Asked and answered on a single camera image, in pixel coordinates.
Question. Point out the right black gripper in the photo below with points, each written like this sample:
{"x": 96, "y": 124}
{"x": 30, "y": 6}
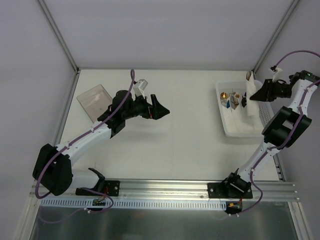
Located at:
{"x": 272, "y": 89}

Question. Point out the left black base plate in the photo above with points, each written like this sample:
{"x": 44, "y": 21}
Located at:
{"x": 108, "y": 187}

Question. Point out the left aluminium frame post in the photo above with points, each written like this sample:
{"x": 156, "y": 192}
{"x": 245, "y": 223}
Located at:
{"x": 58, "y": 35}

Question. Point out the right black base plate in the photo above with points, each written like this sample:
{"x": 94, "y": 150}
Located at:
{"x": 224, "y": 190}

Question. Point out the gold fork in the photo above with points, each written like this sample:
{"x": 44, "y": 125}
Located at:
{"x": 248, "y": 75}

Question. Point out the right aluminium frame post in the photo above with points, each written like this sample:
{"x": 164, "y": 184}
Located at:
{"x": 276, "y": 33}

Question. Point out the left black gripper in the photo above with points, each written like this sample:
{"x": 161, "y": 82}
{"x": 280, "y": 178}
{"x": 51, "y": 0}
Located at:
{"x": 150, "y": 110}

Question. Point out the aluminium front rail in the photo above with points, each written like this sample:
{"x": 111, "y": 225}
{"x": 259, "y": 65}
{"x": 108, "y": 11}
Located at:
{"x": 161, "y": 189}

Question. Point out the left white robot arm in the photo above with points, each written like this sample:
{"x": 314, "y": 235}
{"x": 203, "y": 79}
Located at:
{"x": 54, "y": 165}

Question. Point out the transparent brown plastic tray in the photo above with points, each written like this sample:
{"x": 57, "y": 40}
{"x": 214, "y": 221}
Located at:
{"x": 95, "y": 101}

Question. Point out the aluminium frame post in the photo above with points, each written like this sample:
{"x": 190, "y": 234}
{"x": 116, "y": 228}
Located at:
{"x": 276, "y": 33}
{"x": 58, "y": 35}

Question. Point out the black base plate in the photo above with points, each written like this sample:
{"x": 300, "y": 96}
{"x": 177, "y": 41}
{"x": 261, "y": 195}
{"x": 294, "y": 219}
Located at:
{"x": 224, "y": 190}
{"x": 108, "y": 187}

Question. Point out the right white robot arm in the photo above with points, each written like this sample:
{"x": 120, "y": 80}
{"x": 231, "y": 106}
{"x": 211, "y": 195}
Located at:
{"x": 286, "y": 126}

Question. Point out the white plastic basket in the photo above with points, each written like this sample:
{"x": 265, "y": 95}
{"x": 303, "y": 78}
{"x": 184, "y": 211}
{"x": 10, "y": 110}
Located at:
{"x": 252, "y": 126}

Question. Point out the white slotted cable duct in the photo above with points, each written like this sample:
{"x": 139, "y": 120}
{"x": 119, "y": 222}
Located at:
{"x": 118, "y": 203}

